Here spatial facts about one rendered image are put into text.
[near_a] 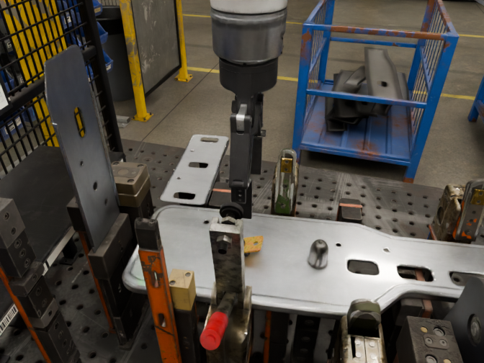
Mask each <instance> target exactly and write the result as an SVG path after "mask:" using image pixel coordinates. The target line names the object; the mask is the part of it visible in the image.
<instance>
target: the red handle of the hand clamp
mask: <svg viewBox="0 0 484 363"><path fill-rule="evenodd" d="M236 299H238V296H237V293H235V292H224V296H223V298H222V300H221V302H220V304H219V306H218V308H217V310H216V311H215V313H213V314H212V315H211V317H210V319H209V321H208V322H207V325H206V326H205V328H204V330H203V332H202V334H201V336H200V343H201V345H202V346H203V347H204V348H205V349H207V350H214V349H216V348H218V347H219V345H220V342H221V340H222V338H223V335H224V333H225V330H226V328H227V326H228V318H229V316H230V313H231V311H232V309H233V306H234V305H235V302H236Z"/></svg>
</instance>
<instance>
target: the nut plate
mask: <svg viewBox="0 0 484 363"><path fill-rule="evenodd" d="M263 241H264V237H263V236H254V237H247V238H243V242H244V253H251V252H258V251H260V250H261V247H262V244H263ZM255 243H258V244H257V245H255V246H254V244H255Z"/></svg>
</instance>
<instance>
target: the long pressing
mask: <svg viewBox="0 0 484 363"><path fill-rule="evenodd" d="M212 217H219V221H220V224H221V221H222V217H221V216H220V210H219V209H212V208H204V207H190V206H183V205H167V206H164V207H161V208H159V209H158V210H157V211H155V212H154V213H153V215H152V217H151V219H154V220H158V226H159V230H160V235H161V243H162V246H163V251H164V256H165V260H166V268H167V273H168V278H169V277H170V274H171V271H172V269H183V270H189V271H194V278H195V285H196V293H197V299H196V301H197V302H204V303H211V291H212V286H213V283H214V282H215V272H214V266H213V260H212V249H211V244H210V234H209V229H210V224H211V221H212ZM241 220H243V237H244V238H247V237H254V236H263V237H264V241H263V244H262V247H261V250H260V251H258V252H251V253H249V255H248V256H244V265H245V287H246V285H249V286H252V296H251V301H252V307H251V308H252V309H257V310H268V311H274V312H279V313H289V314H295V315H306V316H312V317H317V318H327V319H334V320H339V321H340V320H341V318H342V317H343V316H345V315H346V314H347V312H348V309H349V306H350V304H351V302H352V301H353V300H356V299H359V298H368V299H372V300H376V301H377V302H378V303H379V304H380V312H381V315H382V314H383V313H384V312H385V311H386V310H388V309H389V308H390V307H392V306H393V305H394V304H396V302H397V301H399V300H402V299H404V298H409V297H412V298H419V299H425V300H436V301H442V302H448V303H456V302H457V301H458V300H459V298H460V295H461V294H462V291H463V289H464V288H465V286H461V285H457V284H455V283H453V282H452V280H451V277H450V275H449V273H451V272H456V273H463V274H475V275H482V276H484V246H482V245H475V244H468V243H455V242H448V241H434V240H427V239H420V238H406V237H399V236H392V235H388V234H386V233H383V232H380V231H378V230H375V229H372V228H369V227H367V226H364V225H360V224H357V223H347V222H339V221H332V220H318V219H311V218H297V217H290V216H282V215H268V214H261V213H254V212H253V213H252V218H251V219H245V218H241ZM205 221H208V222H209V223H208V224H204V222H205ZM318 239H321V240H324V241H325V242H326V243H327V244H328V259H327V265H326V266H325V267H324V268H322V269H316V268H313V267H312V266H311V265H309V263H308V259H309V253H310V247H311V245H312V243H313V242H314V241H315V240H318ZM337 243H339V244H341V246H339V247H338V246H337V245H336V244H337ZM384 248H386V249H388V250H389V251H388V252H385V251H384V250H383V249H384ZM138 249H139V247H138V244H137V246H136V247H135V250H134V252H133V254H132V255H131V257H130V259H129V261H128V263H127V265H126V267H125V269H124V271H123V273H122V282H123V284H124V286H125V287H126V288H127V289H128V290H129V291H131V292H134V293H138V294H143V295H147V294H148V293H147V290H146V286H145V280H144V277H143V271H142V267H141V263H140V257H139V254H138ZM349 261H360V262H367V263H373V264H375V265H376V266H377V275H368V274H357V273H352V272H350V271H349V270H348V264H347V263H348V262H349ZM399 266H405V267H412V268H419V269H427V270H429V271H430V272H431V275H432V279H433V281H432V282H424V281H418V280H411V279H404V278H402V277H400V276H399V273H398V267H399Z"/></svg>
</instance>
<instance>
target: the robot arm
mask: <svg viewBox="0 0 484 363"><path fill-rule="evenodd" d="M210 6H211V10H210V16H211V20H212V49H213V51H214V53H215V54H216V55H217V56H219V73H220V84H221V85H222V86H223V87H224V88H225V89H227V90H228V91H229V90H230V91H232V92H233V93H235V100H233V101H232V105H231V111H232V113H231V115H230V166H229V179H226V180H225V182H226V183H228V186H229V188H230V190H231V202H235V203H237V204H239V205H240V206H241V207H242V208H243V217H242V218H245V219H251V218H252V194H253V178H250V176H251V174H259V175H260V174H261V158H262V137H266V130H262V129H261V128H262V127H263V125H264V123H263V104H264V94H262V92H265V91H268V90H270V89H272V88H273V87H274V86H275V84H276V83H277V67H278V56H280V55H281V54H282V48H283V47H284V45H283V34H284V33H285V28H286V17H287V0H210ZM259 136H261V137H259Z"/></svg>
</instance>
